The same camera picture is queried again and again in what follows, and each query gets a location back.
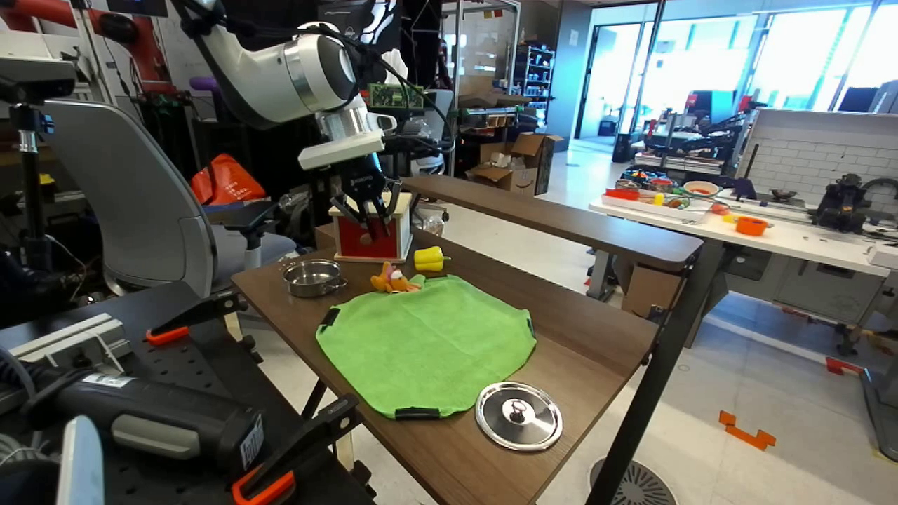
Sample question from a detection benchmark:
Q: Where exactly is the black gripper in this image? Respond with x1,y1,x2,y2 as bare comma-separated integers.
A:
333,155,398,224

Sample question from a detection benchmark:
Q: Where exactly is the orange plush toy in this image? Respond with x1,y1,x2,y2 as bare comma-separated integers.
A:
370,262,415,294

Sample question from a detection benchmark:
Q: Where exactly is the green cloth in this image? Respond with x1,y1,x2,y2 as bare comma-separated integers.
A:
314,275,537,418

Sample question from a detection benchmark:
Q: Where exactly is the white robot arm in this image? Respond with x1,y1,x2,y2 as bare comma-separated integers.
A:
171,0,398,228

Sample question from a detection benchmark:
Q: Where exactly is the silver pot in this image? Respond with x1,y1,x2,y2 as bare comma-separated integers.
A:
283,259,345,300

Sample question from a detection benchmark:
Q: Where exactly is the silver pot lid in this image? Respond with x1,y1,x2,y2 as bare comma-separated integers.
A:
474,383,565,453

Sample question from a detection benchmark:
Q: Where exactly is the wooden box with red drawer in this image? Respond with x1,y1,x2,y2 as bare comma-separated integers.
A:
328,195,413,265

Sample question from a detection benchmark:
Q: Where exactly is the yellow block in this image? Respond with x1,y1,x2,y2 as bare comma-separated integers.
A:
413,247,446,272

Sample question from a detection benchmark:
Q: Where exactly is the orange bag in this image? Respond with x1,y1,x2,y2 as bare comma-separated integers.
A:
192,155,267,205

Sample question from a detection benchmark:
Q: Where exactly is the grey office chair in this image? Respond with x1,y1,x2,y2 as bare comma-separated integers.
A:
43,102,297,297

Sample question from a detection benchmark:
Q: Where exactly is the dark long bench table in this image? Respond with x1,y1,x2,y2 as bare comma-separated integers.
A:
401,178,701,270

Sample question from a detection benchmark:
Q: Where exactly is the white table with clutter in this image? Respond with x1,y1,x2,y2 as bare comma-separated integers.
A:
592,181,896,277

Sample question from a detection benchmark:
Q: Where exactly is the black clamp with orange handle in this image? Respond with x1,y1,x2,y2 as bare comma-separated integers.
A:
230,397,359,505

